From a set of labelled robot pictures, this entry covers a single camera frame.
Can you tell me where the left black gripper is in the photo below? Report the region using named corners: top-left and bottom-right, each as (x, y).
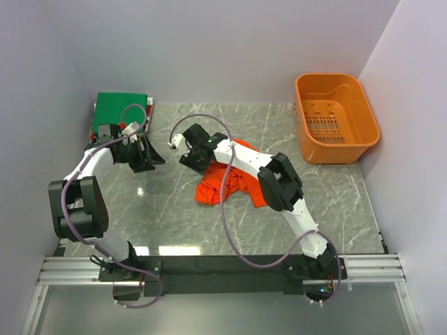
top-left (117, 135), bottom-right (165, 173)

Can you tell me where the aluminium rail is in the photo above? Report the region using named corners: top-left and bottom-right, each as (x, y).
top-left (37, 254), bottom-right (406, 285)

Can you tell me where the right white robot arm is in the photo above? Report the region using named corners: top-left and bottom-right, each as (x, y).
top-left (170, 124), bottom-right (337, 280)

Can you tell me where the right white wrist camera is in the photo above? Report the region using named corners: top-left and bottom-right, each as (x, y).
top-left (169, 134), bottom-right (186, 151)

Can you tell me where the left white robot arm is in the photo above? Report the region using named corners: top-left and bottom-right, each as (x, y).
top-left (48, 122), bottom-right (165, 281)

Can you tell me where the black base beam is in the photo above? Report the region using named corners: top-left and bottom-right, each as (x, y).
top-left (90, 255), bottom-right (347, 301)

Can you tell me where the folded green t shirt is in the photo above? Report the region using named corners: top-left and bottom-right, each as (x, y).
top-left (91, 91), bottom-right (147, 135)

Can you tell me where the orange plastic basket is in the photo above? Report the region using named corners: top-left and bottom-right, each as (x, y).
top-left (294, 73), bottom-right (380, 165)

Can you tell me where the orange t shirt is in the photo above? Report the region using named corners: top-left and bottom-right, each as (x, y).
top-left (194, 159), bottom-right (267, 208)

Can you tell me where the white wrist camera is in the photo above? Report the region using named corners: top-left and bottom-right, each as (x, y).
top-left (122, 122), bottom-right (140, 135)
top-left (169, 134), bottom-right (186, 151)

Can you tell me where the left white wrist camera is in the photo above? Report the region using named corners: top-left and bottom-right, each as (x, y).
top-left (122, 122), bottom-right (140, 135)

